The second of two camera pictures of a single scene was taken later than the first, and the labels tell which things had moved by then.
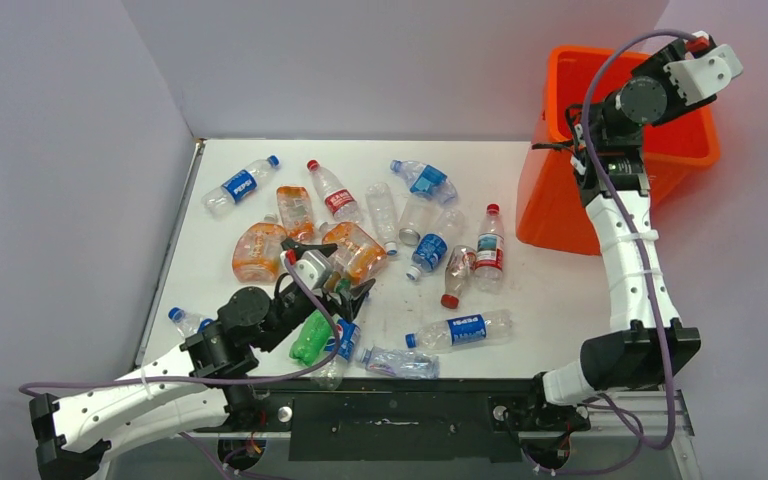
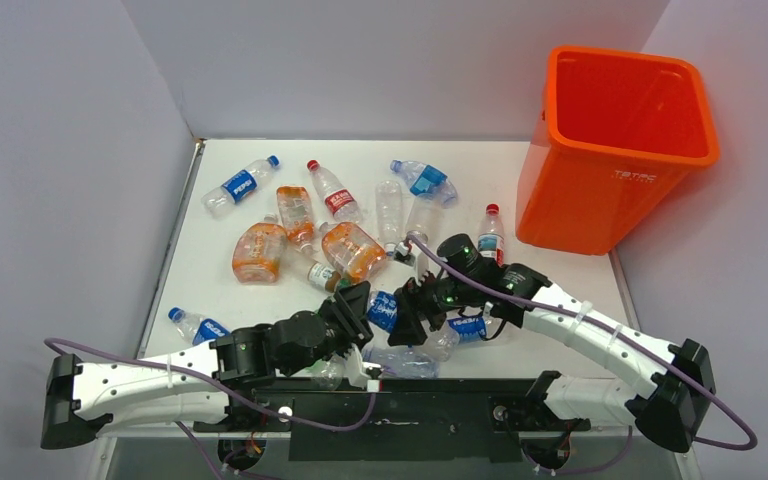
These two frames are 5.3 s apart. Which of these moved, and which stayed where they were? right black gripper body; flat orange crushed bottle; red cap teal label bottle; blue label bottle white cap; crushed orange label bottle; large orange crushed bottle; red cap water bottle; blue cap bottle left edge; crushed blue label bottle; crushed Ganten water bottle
Moved: right black gripper body; blue label bottle white cap
Stayed: flat orange crushed bottle; red cap teal label bottle; crushed orange label bottle; crushed blue label bottle; blue cap bottle left edge; large orange crushed bottle; red cap water bottle; crushed Ganten water bottle
